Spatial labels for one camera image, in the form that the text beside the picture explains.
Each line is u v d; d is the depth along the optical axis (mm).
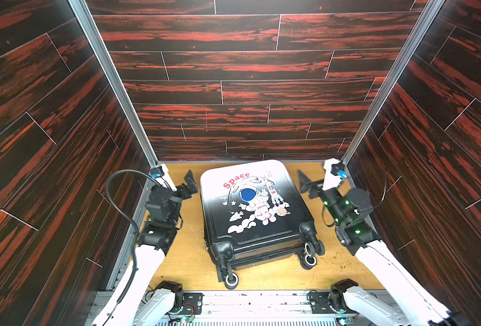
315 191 597
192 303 732
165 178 604
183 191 634
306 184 608
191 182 647
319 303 734
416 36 719
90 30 704
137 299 452
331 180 566
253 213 732
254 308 734
